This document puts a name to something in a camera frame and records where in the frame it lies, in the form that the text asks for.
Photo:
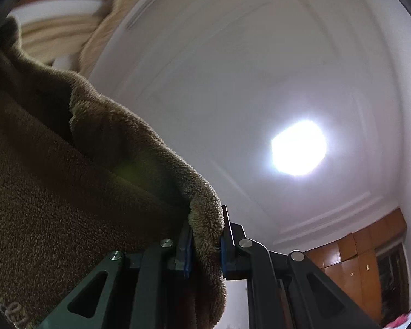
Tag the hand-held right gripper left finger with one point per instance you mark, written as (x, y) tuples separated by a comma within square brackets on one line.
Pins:
[(186, 257)]

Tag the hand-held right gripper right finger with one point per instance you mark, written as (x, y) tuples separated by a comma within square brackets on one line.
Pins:
[(226, 257)]

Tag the brown fleece garment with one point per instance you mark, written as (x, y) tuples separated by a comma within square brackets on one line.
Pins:
[(72, 195)]

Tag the wooden wardrobe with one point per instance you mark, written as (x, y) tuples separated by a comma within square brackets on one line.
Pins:
[(356, 257)]

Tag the ceiling light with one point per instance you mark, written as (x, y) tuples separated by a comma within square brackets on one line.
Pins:
[(299, 147)]

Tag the pink printed cloth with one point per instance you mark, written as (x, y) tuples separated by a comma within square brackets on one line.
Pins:
[(397, 322)]

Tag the beige curtain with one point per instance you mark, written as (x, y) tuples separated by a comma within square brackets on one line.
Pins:
[(99, 41)]

